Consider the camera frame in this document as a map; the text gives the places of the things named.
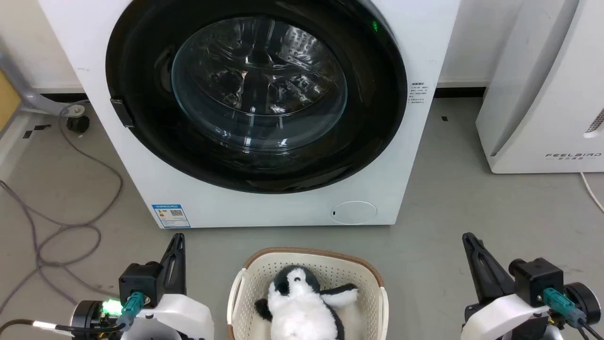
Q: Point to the blue energy label sticker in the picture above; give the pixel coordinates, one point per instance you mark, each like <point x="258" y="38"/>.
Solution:
<point x="171" y="216"/>

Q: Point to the black caster wheel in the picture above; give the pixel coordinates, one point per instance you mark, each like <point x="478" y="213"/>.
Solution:
<point x="78" y="124"/>

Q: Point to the white front-load washing machine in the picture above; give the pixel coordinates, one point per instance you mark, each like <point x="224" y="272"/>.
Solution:
<point x="283" y="210"/>

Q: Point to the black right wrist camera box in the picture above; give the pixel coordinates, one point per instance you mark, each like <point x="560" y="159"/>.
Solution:
<point x="535" y="281"/>

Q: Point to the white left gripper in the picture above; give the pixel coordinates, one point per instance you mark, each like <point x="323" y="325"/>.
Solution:
<point x="184" y="314"/>

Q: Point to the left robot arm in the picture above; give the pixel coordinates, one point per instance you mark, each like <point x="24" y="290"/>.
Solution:
<point x="89" y="318"/>

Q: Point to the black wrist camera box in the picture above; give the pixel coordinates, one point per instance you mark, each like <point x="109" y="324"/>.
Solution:
<point x="535" y="281"/>
<point x="139" y="281"/>

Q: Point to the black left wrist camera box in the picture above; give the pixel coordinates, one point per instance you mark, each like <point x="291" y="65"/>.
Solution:
<point x="139" y="281"/>

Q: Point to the small printed text sticker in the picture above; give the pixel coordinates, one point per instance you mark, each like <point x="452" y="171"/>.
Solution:
<point x="418" y="93"/>

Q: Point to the round black glass washer door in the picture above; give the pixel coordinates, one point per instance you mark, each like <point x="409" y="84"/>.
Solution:
<point x="141" y="141"/>

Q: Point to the grey metal stand leg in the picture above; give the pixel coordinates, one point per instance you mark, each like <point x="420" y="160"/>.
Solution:
<point x="28" y="97"/>

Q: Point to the yellow board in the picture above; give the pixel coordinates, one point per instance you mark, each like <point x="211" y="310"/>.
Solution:
<point x="7" y="101"/>

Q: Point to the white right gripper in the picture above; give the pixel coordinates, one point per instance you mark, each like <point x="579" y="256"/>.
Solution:
<point x="505" y="316"/>

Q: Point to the cream plastic laundry basket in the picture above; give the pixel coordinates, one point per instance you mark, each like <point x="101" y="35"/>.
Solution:
<point x="330" y="274"/>

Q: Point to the black white penguin plush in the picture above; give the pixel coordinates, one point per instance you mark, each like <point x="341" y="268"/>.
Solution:
<point x="302" y="311"/>

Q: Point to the white Feelbird appliance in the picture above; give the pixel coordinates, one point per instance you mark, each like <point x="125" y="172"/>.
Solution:
<point x="542" y="94"/>

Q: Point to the round white filter cover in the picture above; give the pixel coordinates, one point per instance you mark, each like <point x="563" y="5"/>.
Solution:
<point x="354" y="212"/>

